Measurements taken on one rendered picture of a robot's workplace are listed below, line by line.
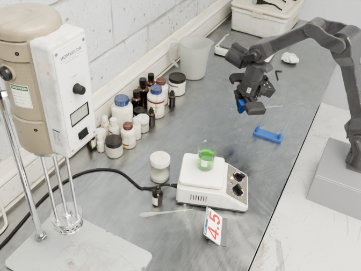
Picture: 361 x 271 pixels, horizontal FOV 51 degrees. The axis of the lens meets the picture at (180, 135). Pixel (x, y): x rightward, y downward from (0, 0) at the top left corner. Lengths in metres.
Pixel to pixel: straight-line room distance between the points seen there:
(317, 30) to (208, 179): 0.47
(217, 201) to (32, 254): 0.49
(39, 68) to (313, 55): 1.58
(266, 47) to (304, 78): 0.66
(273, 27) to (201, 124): 0.81
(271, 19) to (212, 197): 1.16
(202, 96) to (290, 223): 0.64
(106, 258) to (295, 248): 0.48
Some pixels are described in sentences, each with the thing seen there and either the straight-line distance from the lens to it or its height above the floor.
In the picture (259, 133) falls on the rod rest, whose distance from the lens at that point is 1.36.
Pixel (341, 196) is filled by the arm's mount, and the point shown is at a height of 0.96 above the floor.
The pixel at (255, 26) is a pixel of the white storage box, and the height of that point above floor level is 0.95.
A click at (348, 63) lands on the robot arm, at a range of 1.03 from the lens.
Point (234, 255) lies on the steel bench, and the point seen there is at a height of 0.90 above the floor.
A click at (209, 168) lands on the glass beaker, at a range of 1.05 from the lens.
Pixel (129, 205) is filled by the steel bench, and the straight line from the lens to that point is 1.09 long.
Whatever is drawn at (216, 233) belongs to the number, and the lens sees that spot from 1.03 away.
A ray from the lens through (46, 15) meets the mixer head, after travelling 0.59.
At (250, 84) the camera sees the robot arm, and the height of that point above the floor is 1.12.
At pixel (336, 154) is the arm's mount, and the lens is 1.20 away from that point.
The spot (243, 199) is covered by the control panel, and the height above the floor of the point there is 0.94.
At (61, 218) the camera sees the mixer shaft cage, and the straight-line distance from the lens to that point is 0.87.
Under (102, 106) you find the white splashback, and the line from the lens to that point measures 1.31.
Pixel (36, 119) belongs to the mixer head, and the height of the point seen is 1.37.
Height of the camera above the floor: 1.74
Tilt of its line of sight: 40 degrees down
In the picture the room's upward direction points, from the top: 4 degrees clockwise
